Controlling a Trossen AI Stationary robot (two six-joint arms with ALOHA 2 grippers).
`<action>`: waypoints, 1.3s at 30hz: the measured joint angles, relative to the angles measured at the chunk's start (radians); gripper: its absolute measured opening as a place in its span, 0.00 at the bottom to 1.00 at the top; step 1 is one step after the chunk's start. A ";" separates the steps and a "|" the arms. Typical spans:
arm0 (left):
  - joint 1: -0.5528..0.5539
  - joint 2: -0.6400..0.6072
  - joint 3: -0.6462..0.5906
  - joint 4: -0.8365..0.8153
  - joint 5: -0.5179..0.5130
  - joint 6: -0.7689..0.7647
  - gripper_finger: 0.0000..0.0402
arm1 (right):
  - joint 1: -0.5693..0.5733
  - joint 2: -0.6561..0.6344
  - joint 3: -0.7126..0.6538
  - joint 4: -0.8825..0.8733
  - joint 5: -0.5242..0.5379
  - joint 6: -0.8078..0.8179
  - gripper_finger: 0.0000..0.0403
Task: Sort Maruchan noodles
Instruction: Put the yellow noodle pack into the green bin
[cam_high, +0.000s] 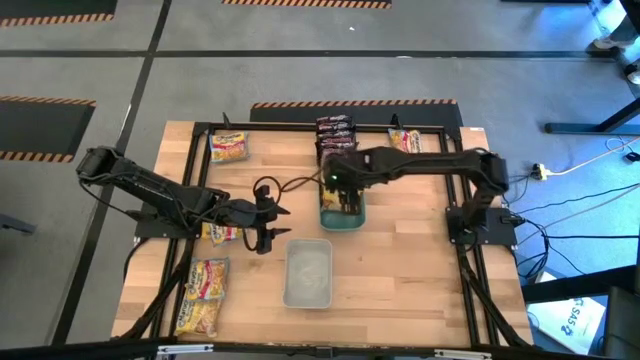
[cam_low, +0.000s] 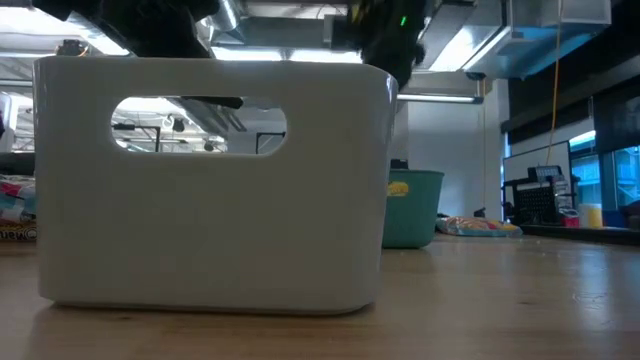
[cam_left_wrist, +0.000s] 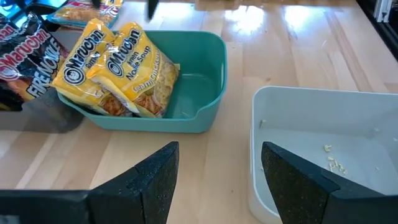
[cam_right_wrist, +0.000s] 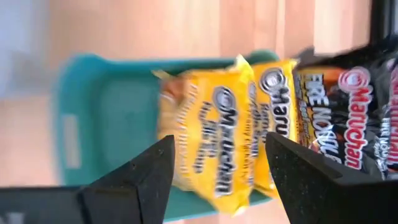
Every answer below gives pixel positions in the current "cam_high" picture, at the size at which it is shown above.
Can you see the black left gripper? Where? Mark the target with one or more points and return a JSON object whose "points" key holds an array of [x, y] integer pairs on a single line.
{"points": [[245, 214]]}

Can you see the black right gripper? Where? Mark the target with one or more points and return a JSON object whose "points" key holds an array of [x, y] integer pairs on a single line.
{"points": [[345, 172]]}

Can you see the yellow Maruchan chicken noodles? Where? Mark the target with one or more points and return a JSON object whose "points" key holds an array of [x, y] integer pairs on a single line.
{"points": [[197, 317], [332, 200]]}

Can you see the teal plastic bin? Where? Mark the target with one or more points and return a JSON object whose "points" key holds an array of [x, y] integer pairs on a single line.
{"points": [[342, 223]]}

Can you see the dark grey translucent bin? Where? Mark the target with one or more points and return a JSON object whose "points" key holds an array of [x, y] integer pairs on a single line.
{"points": [[318, 156]]}

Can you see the yellow noodle packet mid-left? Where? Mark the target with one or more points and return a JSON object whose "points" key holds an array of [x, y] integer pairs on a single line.
{"points": [[220, 234]]}

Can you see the white plastic bin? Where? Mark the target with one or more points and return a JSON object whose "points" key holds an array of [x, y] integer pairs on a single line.
{"points": [[307, 275]]}

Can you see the yellow noodle packet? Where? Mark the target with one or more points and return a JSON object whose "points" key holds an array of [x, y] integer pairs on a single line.
{"points": [[228, 147], [207, 277], [406, 140]]}

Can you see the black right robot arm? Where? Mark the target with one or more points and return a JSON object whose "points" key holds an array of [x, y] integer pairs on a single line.
{"points": [[425, 161]]}

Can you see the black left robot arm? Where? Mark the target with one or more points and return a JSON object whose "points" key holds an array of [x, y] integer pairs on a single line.
{"points": [[150, 187]]}

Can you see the black hazard-striped floor mat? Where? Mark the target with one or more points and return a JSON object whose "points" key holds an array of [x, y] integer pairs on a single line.
{"points": [[430, 116], [300, 4], [50, 6], [40, 127]]}

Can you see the yellow power plug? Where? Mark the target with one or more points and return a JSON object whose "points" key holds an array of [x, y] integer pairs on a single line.
{"points": [[540, 172]]}

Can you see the black desk leg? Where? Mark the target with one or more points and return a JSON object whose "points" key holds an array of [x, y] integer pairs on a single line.
{"points": [[575, 128]]}

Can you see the black desk beam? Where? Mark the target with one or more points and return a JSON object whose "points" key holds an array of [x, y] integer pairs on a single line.
{"points": [[575, 286]]}

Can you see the white printed cardboard box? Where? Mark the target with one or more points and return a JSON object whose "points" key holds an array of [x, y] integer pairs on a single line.
{"points": [[565, 325]]}

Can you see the grey chair base leg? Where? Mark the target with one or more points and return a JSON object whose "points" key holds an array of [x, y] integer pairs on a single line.
{"points": [[15, 223]]}

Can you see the dark grey chair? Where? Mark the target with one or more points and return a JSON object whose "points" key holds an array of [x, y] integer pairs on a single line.
{"points": [[625, 330]]}

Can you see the person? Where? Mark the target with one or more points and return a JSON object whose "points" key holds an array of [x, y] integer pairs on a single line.
{"points": [[607, 42]]}

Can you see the black aluminium table frame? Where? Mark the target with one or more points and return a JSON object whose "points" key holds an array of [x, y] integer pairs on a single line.
{"points": [[270, 127]]}

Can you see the silver metal bracket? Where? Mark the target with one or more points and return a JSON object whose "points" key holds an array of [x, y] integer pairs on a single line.
{"points": [[462, 354], [185, 349]]}

